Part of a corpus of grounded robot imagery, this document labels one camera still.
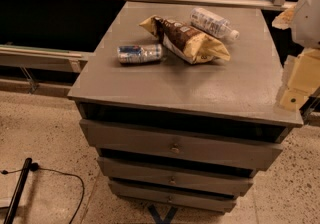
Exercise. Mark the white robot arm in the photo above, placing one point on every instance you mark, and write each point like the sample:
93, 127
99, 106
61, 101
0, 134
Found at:
305, 30

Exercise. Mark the middle grey drawer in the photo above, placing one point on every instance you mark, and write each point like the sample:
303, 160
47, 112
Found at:
174, 177

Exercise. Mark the top grey drawer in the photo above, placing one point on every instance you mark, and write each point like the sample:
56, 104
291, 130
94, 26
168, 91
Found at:
246, 154

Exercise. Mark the black pole on floor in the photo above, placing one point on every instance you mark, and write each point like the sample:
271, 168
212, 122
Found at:
14, 203

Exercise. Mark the blue and silver soda can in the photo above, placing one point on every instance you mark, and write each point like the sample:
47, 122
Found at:
136, 54

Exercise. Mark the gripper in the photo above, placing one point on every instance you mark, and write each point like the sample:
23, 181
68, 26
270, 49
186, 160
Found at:
308, 18

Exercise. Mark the bottom grey drawer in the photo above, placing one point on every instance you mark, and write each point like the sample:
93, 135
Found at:
172, 196

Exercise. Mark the grey drawer cabinet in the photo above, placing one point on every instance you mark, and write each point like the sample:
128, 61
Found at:
233, 99

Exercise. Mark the low metal side shelf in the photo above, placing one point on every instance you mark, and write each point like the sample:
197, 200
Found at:
44, 65

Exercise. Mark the grey drawer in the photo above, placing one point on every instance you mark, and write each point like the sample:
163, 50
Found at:
246, 154
172, 196
174, 177

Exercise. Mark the clear plastic water bottle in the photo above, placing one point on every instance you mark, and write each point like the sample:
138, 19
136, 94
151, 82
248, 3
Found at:
212, 24

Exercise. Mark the brown and yellow chip bag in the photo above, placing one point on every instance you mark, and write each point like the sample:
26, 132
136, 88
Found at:
186, 41

